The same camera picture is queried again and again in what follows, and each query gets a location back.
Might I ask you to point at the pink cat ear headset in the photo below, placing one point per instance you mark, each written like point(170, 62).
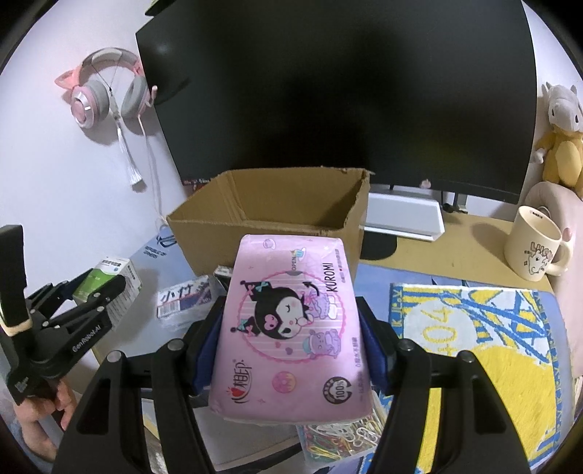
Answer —
point(91, 100)

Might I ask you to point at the cream cartoon mug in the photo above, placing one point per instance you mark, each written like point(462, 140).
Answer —
point(535, 246)

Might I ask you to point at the green white medicine box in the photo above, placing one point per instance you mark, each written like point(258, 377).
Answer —
point(115, 277)

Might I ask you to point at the yellow blue 404 towel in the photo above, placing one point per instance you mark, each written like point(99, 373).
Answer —
point(517, 335)

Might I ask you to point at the black computer monitor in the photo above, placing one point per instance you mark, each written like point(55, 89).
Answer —
point(442, 93)

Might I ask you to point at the colourful paper clips box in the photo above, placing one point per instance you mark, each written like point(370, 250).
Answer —
point(334, 443)

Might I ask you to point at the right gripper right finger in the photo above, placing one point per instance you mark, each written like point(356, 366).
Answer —
point(475, 431)

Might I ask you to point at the person's left hand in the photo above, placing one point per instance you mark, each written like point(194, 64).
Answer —
point(34, 410)

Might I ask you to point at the brown cardboard box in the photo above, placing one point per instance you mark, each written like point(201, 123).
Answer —
point(327, 202)

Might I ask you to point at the pink Kuromi tissue pack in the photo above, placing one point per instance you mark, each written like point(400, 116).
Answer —
point(290, 348)

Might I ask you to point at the clear plastic case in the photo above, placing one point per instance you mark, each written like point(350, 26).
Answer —
point(181, 304)

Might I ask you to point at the yellow grey plush toy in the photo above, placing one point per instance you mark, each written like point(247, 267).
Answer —
point(560, 149)

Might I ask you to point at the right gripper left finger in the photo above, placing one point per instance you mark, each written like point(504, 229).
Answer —
point(106, 433)

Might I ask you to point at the white monitor stand base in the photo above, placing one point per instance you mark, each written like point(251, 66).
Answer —
point(404, 216)

